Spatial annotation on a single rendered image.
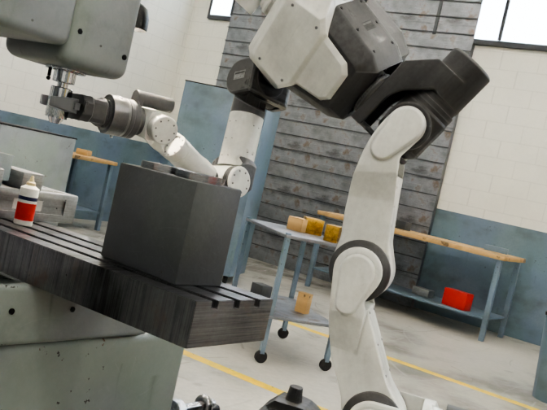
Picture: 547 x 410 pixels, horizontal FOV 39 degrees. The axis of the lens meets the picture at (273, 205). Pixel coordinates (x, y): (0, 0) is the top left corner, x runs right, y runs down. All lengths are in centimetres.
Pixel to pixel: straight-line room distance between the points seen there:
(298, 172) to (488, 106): 257
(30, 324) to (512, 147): 786
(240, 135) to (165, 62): 951
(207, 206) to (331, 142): 849
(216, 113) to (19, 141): 228
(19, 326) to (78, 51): 55
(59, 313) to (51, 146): 491
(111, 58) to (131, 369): 70
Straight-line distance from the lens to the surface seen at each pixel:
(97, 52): 165
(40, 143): 640
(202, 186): 137
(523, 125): 908
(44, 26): 154
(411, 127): 176
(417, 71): 180
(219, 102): 778
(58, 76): 171
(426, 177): 926
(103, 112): 172
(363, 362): 183
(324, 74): 181
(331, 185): 980
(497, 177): 907
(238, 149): 196
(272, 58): 187
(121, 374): 183
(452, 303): 829
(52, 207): 190
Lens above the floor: 119
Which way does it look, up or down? 2 degrees down
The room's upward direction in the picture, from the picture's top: 13 degrees clockwise
